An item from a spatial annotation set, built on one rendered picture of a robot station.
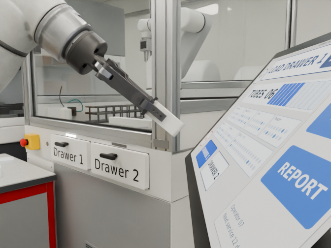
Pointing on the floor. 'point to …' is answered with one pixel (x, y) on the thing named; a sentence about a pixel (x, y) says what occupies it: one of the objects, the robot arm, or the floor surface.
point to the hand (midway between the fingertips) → (165, 118)
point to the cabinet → (113, 213)
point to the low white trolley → (26, 206)
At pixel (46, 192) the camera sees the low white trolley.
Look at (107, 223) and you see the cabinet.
